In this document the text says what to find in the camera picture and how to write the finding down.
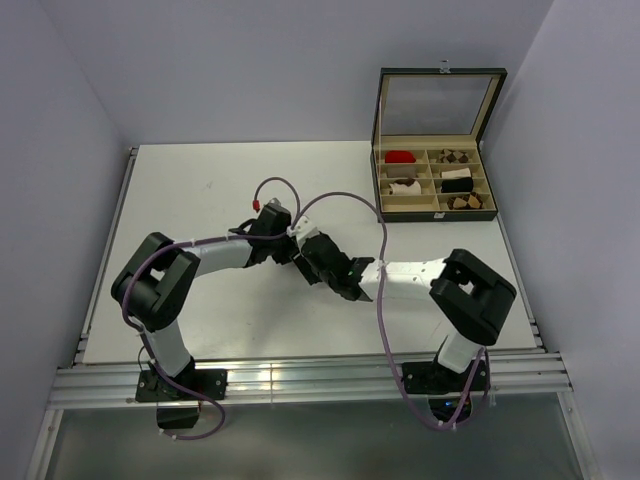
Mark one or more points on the rolled checkered sock upper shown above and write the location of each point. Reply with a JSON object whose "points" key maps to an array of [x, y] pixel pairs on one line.
{"points": [[453, 156]]}

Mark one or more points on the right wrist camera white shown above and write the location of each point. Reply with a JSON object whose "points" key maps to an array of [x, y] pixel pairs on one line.
{"points": [[302, 231]]}

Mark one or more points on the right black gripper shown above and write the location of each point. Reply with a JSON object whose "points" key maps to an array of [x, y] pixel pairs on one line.
{"points": [[304, 267]]}

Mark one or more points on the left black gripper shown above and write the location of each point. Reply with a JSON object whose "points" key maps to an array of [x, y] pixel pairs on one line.
{"points": [[284, 258]]}

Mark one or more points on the black compartment storage box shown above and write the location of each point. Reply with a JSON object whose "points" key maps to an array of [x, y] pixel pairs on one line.
{"points": [[425, 110]]}

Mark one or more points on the rolled checkered sock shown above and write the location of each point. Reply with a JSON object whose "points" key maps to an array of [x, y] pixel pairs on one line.
{"points": [[469, 201], [453, 156]]}

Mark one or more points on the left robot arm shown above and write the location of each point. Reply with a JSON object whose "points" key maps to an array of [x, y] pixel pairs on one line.
{"points": [[154, 284]]}

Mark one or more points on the beige sock brown toe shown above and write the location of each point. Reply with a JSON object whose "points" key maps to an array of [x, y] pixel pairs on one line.
{"points": [[405, 187]]}

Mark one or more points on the rolled white black sock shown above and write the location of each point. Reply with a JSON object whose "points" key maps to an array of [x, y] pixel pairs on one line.
{"points": [[456, 174]]}

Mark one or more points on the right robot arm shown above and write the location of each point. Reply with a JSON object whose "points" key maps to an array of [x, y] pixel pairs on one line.
{"points": [[474, 298]]}

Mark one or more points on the rolled red sock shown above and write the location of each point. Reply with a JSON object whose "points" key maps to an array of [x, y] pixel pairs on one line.
{"points": [[399, 157]]}

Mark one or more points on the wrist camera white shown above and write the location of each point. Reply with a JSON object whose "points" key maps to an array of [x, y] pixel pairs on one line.
{"points": [[257, 205], [302, 231]]}

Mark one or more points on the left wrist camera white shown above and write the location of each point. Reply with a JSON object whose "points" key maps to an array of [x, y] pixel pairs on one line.
{"points": [[257, 205]]}

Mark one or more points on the aluminium frame rail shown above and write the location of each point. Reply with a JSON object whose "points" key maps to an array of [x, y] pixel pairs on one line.
{"points": [[316, 380]]}

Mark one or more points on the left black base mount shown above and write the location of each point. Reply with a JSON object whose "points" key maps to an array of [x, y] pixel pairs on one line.
{"points": [[179, 401]]}

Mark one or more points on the rolled checkered sock lower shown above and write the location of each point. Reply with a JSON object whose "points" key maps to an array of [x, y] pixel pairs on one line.
{"points": [[469, 201]]}

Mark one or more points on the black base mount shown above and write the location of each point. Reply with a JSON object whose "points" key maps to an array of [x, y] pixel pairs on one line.
{"points": [[179, 401], [432, 379]]}

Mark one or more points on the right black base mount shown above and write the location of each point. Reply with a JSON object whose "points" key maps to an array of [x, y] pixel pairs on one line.
{"points": [[432, 379]]}

